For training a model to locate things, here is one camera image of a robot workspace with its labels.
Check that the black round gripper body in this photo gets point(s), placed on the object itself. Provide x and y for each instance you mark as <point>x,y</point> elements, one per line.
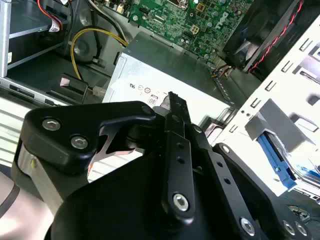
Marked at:
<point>120,205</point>

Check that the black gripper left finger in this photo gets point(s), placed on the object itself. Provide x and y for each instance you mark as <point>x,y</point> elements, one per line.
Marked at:
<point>62,120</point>

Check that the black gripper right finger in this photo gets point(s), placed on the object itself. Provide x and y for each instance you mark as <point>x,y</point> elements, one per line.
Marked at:
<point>212,160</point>

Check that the hard disk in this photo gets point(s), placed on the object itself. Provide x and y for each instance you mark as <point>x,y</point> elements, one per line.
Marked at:
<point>268,147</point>

